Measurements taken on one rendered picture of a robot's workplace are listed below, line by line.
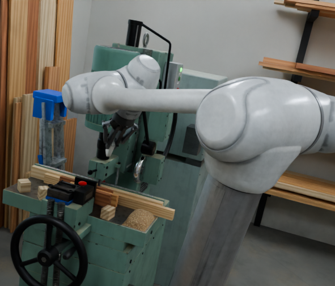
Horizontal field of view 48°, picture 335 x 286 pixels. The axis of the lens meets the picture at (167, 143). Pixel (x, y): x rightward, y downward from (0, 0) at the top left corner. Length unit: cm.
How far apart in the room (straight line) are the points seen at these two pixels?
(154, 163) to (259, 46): 225
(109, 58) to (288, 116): 91
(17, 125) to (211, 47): 189
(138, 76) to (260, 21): 267
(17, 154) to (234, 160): 245
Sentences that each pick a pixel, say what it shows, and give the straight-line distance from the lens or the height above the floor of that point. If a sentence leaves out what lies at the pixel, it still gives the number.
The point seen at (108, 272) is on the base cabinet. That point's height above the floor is 70.
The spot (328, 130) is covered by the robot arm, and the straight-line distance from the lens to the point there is 71.
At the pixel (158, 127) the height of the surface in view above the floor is 121.
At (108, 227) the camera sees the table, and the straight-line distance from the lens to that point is 143.
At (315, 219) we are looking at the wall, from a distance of 396.
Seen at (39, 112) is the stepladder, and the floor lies 104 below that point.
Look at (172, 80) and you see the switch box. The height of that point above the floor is 141.
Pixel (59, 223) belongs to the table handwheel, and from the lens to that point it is 129.
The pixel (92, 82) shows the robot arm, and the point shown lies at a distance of 101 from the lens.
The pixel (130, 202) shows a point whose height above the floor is 93.
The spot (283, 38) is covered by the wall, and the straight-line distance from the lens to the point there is 365.
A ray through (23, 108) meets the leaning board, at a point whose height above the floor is 95.
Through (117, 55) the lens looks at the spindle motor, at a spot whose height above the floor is 148.
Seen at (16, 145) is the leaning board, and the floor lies 68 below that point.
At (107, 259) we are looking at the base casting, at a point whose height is 75.
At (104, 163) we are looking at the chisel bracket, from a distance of 149.
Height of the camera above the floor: 155
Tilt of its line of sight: 14 degrees down
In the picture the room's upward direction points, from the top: 10 degrees clockwise
